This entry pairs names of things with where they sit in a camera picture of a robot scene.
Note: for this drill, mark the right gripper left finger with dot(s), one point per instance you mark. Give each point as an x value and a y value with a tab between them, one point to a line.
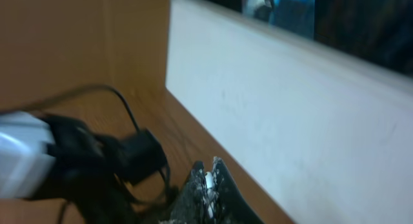
189	207

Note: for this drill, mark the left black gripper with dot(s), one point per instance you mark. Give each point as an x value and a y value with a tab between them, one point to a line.
92	171

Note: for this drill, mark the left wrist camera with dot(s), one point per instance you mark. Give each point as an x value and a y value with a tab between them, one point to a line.
25	162

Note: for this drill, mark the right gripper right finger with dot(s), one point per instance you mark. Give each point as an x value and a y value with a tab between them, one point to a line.
231	205

